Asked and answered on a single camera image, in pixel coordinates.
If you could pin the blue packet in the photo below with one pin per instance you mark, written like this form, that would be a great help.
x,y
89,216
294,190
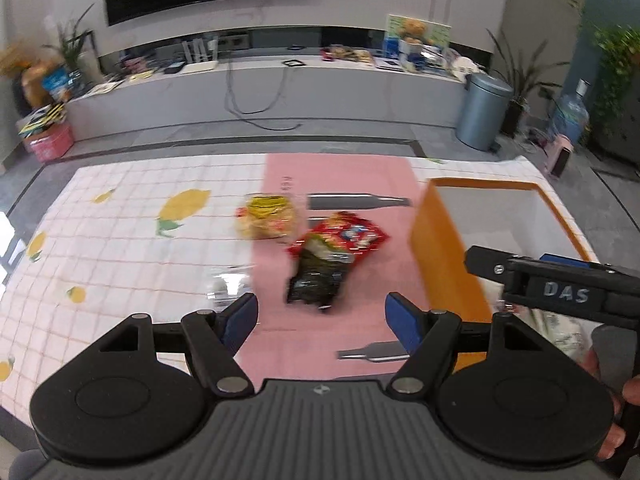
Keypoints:
x,y
56,84

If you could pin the blue water bottle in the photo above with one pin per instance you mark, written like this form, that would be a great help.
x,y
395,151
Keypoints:
x,y
571,117

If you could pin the person's right hand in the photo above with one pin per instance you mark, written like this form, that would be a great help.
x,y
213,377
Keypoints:
x,y
630,391

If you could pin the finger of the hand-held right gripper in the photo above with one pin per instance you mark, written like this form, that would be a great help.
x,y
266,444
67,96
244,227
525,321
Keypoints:
x,y
565,259
485,262

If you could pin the grey blue trash can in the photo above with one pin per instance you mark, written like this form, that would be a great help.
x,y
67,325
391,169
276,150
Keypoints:
x,y
482,110

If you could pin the dark green seaweed packet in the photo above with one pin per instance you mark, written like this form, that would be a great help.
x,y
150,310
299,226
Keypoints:
x,y
315,275

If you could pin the red snack packet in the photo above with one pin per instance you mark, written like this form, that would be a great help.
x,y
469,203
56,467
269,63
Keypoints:
x,y
350,232

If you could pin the yellow snack packet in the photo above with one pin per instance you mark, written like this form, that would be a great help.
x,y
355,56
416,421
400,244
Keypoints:
x,y
267,215

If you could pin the pile of snacks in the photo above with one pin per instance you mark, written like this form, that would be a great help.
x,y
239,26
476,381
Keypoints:
x,y
347,54

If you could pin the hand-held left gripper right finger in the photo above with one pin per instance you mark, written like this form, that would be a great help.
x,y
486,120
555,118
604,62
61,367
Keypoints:
x,y
402,322

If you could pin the large white green snack packet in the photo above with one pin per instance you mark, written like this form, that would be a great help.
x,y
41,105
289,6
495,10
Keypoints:
x,y
560,332

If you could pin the green picture board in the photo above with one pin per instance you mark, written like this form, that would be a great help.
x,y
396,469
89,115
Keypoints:
x,y
440,32

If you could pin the potted plant in vase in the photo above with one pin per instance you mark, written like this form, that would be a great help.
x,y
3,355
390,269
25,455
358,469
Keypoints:
x,y
72,45

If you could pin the checkered lemon tablecloth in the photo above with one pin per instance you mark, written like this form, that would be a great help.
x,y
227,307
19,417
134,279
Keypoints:
x,y
125,260

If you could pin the white router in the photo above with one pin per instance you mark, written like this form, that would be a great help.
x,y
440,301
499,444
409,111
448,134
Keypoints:
x,y
200,65

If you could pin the orange cardboard box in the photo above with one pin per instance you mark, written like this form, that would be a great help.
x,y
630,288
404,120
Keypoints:
x,y
440,255

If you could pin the ivy plant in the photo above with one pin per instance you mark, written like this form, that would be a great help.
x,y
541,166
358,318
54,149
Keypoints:
x,y
617,65

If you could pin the black square frame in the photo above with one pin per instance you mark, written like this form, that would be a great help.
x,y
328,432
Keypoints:
x,y
293,63

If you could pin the grey cabinet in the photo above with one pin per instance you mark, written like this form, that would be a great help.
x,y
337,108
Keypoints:
x,y
620,145

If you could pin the pink box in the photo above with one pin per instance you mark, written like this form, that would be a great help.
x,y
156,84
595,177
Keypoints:
x,y
50,144

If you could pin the pink heater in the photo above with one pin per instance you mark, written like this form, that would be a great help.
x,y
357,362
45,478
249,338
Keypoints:
x,y
560,157

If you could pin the brown teddy bear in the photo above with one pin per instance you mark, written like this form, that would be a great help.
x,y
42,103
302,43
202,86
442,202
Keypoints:
x,y
414,31

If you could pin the clear snack packet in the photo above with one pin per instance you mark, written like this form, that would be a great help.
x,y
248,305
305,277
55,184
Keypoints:
x,y
227,287

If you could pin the person's grey trouser leg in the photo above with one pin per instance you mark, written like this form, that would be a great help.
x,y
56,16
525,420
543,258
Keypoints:
x,y
27,466

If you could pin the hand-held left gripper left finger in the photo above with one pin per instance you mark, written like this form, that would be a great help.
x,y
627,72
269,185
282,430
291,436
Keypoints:
x,y
240,320

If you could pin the grey television stand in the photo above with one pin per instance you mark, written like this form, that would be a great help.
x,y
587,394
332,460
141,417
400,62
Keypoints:
x,y
325,95

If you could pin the long leaf potted plant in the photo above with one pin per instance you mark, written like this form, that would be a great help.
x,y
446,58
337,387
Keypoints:
x,y
520,80

